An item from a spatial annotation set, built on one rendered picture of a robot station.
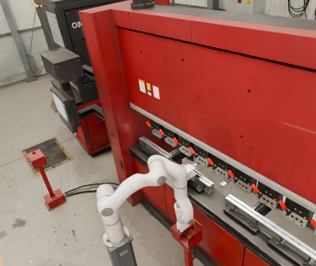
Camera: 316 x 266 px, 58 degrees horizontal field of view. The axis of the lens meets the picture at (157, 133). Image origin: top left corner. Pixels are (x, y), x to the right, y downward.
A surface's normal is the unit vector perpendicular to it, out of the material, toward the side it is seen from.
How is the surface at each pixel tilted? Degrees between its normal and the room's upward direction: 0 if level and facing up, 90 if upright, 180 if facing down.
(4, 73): 90
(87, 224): 0
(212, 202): 0
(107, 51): 90
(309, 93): 90
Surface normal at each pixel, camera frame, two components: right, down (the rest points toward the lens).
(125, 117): 0.61, 0.37
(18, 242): -0.11, -0.84
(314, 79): -0.79, 0.40
